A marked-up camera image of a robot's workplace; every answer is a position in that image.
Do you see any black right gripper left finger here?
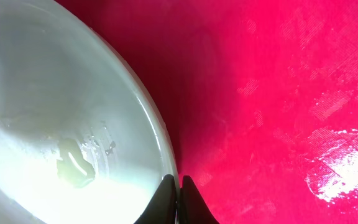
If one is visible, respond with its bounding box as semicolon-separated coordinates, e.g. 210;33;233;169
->
135;174;177;224

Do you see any mint green plate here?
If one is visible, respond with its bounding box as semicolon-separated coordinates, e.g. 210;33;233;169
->
0;0;177;223

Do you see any red plastic tray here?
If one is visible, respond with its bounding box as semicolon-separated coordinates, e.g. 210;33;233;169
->
62;0;358;223

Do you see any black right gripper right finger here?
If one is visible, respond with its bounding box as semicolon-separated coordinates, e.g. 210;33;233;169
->
180;175;219;224

